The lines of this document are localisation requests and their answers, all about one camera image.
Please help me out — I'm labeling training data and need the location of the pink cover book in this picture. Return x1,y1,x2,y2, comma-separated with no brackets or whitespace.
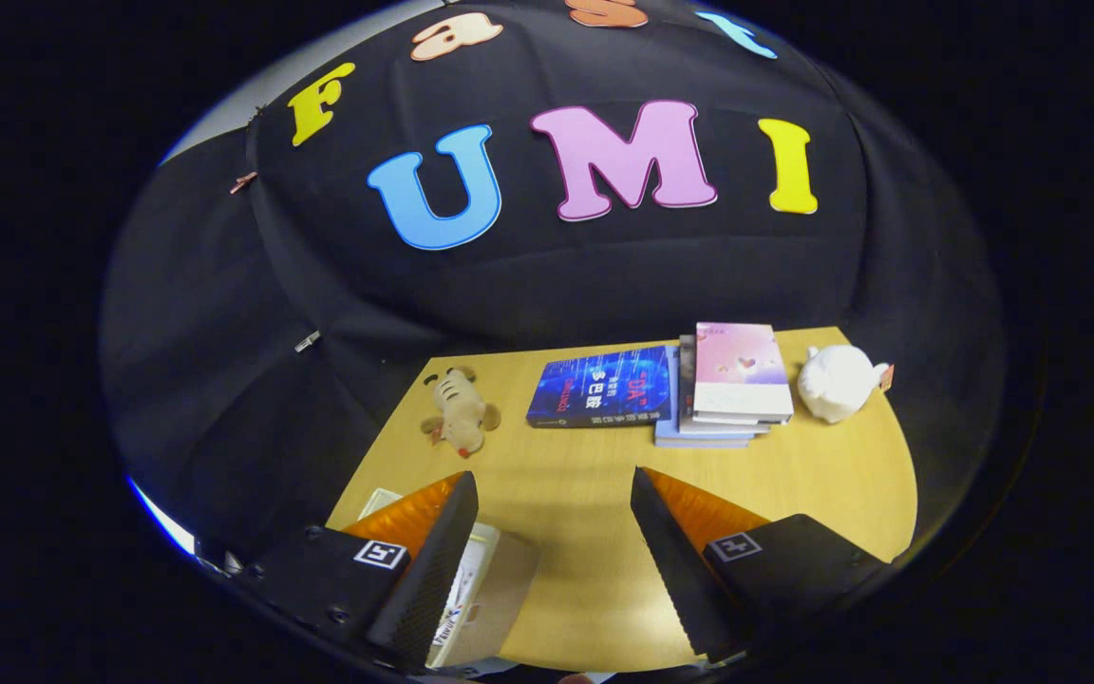
692,321,795,426

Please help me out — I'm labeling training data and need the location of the dark blue book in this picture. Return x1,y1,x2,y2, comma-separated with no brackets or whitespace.
525,345,679,430

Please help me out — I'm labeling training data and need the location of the white plush toy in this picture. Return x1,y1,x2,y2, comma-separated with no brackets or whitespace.
797,344,895,426

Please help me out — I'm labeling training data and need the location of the light blue book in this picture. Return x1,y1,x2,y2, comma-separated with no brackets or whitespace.
653,347,755,449

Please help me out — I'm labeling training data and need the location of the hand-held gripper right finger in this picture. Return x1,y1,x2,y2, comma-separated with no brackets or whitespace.
630,465,890,664

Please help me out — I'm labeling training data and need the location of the white canvas shoe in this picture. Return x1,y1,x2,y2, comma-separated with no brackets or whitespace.
428,532,496,656

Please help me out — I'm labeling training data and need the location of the beige striped plush tiger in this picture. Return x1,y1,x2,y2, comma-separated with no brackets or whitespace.
419,366,502,459

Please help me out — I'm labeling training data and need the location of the cream fabric storage box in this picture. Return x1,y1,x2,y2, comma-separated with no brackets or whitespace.
357,487,541,669

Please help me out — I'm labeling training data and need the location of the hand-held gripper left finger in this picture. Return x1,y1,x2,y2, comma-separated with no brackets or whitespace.
238,470,480,674

